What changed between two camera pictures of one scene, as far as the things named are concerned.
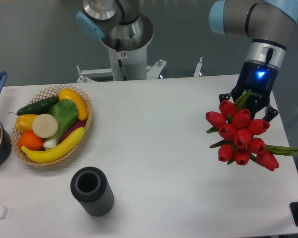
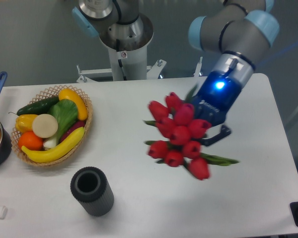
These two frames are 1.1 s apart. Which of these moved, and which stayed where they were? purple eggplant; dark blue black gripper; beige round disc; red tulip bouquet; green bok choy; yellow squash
Moved: dark blue black gripper; red tulip bouquet
Stayed: beige round disc; yellow squash; green bok choy; purple eggplant
